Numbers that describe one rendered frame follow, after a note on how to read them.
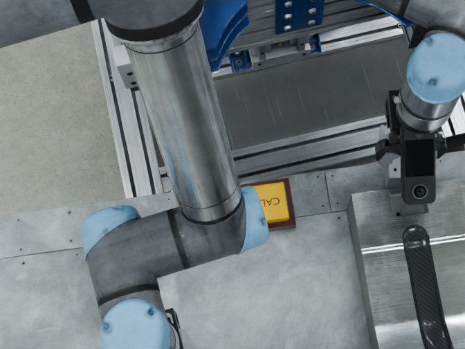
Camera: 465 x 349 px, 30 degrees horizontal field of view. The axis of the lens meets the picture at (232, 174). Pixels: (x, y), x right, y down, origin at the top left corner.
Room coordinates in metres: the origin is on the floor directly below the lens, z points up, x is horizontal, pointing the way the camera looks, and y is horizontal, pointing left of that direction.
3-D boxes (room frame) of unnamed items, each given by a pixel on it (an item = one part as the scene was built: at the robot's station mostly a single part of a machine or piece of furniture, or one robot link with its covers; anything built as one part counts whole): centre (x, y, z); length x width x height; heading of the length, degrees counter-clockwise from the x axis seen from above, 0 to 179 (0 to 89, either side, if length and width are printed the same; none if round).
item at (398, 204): (0.31, -0.25, 0.87); 0.05 x 0.05 x 0.04; 89
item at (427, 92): (0.40, -0.27, 1.15); 0.09 x 0.08 x 0.11; 143
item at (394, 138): (0.40, -0.27, 0.99); 0.09 x 0.08 x 0.12; 173
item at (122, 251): (0.24, 0.14, 1.14); 0.11 x 0.11 x 0.08; 8
